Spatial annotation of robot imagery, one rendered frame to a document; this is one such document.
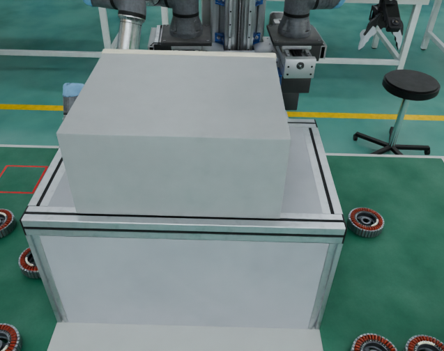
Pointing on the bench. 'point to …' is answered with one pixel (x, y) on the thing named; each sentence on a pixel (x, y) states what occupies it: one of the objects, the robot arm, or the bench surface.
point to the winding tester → (178, 135)
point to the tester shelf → (304, 194)
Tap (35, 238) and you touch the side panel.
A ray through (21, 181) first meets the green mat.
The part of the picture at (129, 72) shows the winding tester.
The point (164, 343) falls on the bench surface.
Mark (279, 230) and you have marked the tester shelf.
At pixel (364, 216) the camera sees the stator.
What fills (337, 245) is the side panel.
